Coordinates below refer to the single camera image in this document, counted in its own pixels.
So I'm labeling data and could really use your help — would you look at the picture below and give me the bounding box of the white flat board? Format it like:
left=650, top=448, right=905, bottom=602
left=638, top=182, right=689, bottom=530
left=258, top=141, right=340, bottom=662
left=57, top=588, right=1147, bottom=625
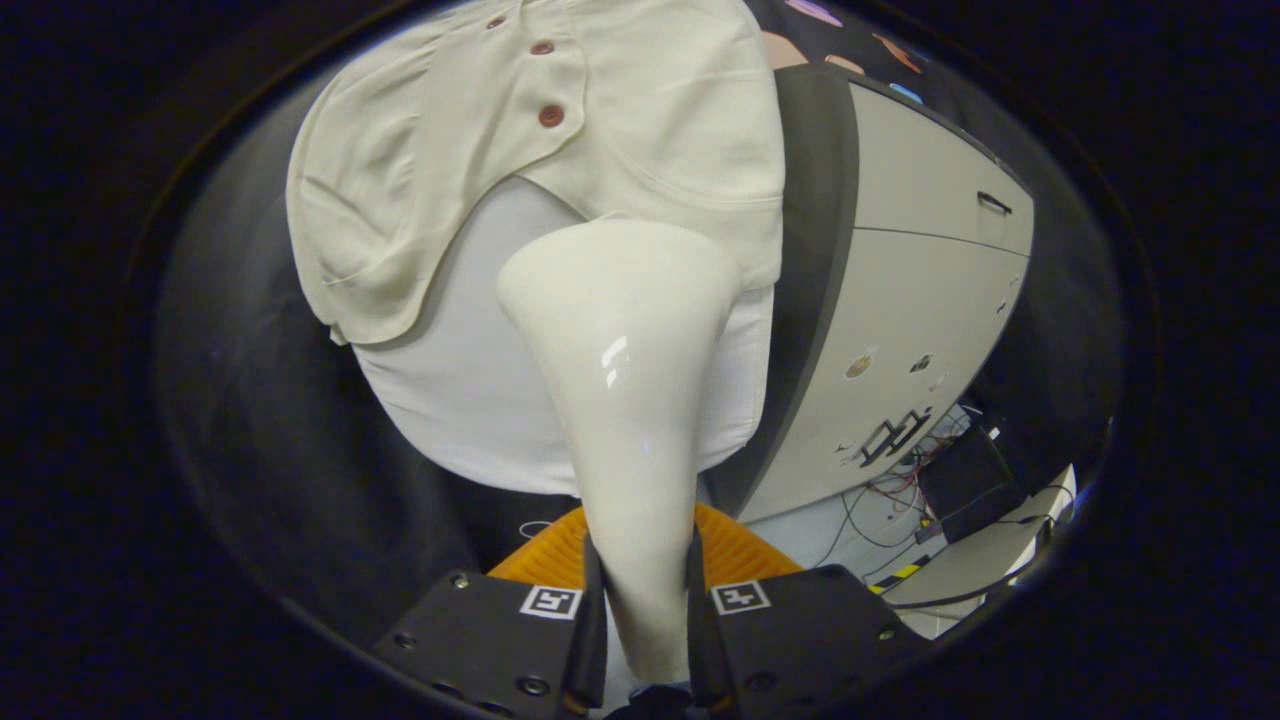
left=885, top=465, right=1076, bottom=641

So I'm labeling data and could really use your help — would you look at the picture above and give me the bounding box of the cream button-up shirt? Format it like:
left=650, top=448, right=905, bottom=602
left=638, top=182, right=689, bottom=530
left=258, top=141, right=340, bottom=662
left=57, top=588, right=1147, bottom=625
left=285, top=0, right=786, bottom=346

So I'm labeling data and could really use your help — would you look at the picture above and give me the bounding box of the black box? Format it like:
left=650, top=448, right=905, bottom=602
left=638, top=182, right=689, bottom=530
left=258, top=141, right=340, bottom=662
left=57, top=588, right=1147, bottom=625
left=918, top=425, right=1026, bottom=541

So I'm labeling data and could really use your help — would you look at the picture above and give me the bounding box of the white garment steamer head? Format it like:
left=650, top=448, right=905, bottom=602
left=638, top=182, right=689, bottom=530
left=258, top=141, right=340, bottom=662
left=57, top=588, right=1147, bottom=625
left=496, top=218, right=743, bottom=686

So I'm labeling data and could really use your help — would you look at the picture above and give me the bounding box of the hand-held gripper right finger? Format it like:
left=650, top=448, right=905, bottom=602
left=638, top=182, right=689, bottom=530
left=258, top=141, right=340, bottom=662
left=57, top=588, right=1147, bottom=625
left=685, top=503, right=931, bottom=713

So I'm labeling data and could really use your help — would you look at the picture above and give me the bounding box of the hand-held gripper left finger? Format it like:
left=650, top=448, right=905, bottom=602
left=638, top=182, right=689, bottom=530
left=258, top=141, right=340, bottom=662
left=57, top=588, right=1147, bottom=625
left=370, top=505, right=609, bottom=719

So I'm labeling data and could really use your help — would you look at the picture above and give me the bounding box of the bundle of cables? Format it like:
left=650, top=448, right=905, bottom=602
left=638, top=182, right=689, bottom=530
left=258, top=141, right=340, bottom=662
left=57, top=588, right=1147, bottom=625
left=800, top=400, right=1071, bottom=611

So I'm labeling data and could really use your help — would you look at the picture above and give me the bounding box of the grey cabinet with drawer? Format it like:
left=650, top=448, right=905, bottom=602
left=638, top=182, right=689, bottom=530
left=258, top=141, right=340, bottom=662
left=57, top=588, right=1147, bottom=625
left=705, top=62, right=1036, bottom=523

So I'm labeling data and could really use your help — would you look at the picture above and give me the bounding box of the white ironing board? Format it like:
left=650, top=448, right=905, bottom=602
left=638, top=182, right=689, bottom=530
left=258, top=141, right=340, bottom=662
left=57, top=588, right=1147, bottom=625
left=352, top=175, right=776, bottom=498

